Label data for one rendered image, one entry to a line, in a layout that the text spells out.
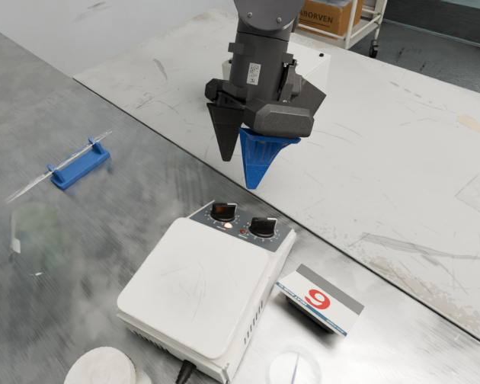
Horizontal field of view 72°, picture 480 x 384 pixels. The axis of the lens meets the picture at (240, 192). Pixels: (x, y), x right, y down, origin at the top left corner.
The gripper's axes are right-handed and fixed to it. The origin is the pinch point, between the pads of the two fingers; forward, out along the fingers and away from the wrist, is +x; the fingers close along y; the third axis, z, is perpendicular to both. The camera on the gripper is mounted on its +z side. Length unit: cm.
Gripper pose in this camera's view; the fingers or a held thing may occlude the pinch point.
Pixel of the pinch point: (242, 147)
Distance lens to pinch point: 40.2
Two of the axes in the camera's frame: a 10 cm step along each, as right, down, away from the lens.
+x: -1.7, 9.1, 3.8
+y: -3.4, -4.2, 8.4
